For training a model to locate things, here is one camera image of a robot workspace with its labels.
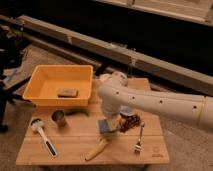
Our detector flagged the blue sponge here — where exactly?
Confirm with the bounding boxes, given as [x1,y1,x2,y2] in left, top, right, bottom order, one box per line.
[97,118,120,135]

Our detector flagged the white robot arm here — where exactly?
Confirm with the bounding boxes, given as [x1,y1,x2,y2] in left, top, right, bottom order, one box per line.
[97,72,213,133]

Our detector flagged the white paper cup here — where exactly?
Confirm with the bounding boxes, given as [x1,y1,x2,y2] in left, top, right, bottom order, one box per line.
[99,74,111,82]

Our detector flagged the brown sponge in bin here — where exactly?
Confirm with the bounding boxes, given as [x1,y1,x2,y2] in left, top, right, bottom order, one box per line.
[57,88,78,98]

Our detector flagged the green cup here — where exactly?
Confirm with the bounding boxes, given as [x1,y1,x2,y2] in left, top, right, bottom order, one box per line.
[103,132,118,139]

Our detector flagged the small metal cup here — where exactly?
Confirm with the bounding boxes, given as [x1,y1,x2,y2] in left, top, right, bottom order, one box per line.
[51,110,66,127]

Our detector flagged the long wooden beam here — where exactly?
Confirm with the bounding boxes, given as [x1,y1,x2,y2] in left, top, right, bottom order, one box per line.
[18,15,213,86]

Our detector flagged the dark red grapes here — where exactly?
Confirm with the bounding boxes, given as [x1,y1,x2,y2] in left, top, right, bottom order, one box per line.
[120,115,141,133]

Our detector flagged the green cucumber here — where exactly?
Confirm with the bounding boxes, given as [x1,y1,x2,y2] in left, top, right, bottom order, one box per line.
[65,109,89,117]

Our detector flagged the yellow plastic bin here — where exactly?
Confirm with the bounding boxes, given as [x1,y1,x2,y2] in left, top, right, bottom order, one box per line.
[23,65,93,107]

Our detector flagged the yellow banana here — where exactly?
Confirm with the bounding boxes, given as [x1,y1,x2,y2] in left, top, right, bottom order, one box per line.
[85,139,108,161]

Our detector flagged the metal fork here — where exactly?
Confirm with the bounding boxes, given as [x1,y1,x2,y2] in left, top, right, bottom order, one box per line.
[134,122,145,154]

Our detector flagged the white dish brush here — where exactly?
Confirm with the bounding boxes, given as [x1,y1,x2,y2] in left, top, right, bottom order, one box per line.
[30,118,57,157]

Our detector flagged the black tripod stand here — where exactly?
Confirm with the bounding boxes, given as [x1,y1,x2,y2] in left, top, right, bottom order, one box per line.
[0,26,37,134]

